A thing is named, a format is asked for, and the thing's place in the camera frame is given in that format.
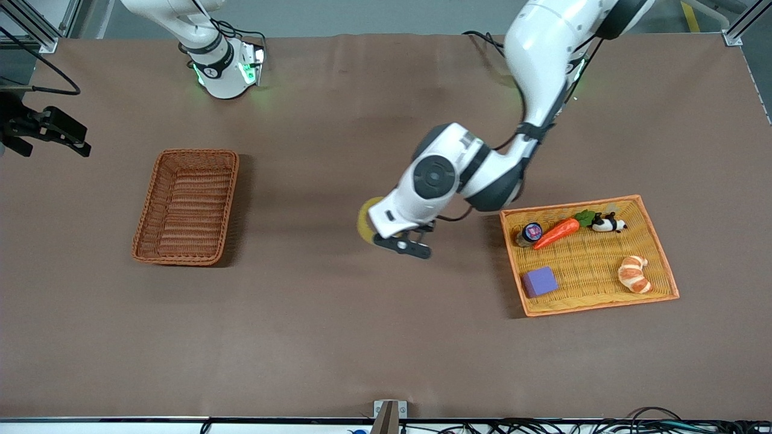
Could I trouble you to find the yellow wicker basket orange rim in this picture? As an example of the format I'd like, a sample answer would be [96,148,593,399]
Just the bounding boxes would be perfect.
[499,194,680,318]

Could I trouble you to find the black left arm base cable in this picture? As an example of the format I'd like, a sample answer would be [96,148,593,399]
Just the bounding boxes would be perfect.
[462,30,508,59]

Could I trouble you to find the black white panda figurine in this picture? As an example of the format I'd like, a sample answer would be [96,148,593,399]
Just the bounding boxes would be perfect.
[590,212,628,234]

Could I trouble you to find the bundle of black cables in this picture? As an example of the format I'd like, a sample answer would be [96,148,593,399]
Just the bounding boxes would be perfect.
[401,407,772,434]

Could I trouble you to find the small jar with printed lid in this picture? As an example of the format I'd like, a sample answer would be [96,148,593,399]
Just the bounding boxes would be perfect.
[516,222,543,248]

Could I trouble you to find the toy croissant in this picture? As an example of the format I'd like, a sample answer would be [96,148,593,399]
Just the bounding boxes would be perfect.
[618,256,653,294]

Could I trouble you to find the clear yellowish tape roll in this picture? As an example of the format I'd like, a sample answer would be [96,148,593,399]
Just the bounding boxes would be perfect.
[357,196,387,246]

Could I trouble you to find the orange toy carrot green leaves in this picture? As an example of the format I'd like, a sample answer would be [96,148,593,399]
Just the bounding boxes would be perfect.
[533,209,598,250]

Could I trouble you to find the black arm base cable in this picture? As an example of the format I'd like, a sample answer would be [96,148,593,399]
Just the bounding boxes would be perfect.
[211,18,267,49]
[462,30,508,59]

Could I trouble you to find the aluminium frame profile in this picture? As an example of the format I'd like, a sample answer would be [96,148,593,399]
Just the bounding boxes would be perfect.
[0,0,82,54]
[723,0,772,47]

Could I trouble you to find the black right arm base cable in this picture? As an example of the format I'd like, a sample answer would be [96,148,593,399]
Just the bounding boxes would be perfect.
[211,18,267,49]

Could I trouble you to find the metal bracket on table edge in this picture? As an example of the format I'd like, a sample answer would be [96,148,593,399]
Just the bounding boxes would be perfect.
[369,400,408,434]

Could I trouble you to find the purple foam block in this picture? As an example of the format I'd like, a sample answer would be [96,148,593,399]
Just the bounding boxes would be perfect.
[522,266,559,299]

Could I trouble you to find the brown wicker basket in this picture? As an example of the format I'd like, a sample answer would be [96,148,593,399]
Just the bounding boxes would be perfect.
[131,149,240,266]

